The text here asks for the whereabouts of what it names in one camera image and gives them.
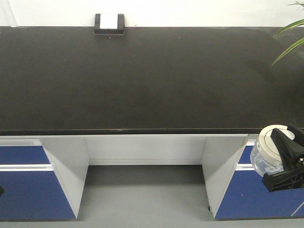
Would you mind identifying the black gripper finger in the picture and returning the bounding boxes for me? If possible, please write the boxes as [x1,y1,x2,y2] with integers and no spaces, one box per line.
[271,124,304,171]
[0,186,5,197]
[262,166,304,192]

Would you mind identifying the glass jar with cream lid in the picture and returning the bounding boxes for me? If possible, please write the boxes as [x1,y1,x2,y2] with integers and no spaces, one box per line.
[250,124,295,177]

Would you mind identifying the blue and white bench cabinets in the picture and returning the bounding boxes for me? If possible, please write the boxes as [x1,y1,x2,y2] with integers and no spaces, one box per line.
[0,134,304,221]

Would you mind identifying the green plant leaves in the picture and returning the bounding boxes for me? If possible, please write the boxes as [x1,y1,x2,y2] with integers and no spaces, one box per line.
[272,0,304,65]

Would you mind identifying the black wall socket box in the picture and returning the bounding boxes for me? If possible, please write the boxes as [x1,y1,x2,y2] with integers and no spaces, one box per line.
[94,13,125,35]

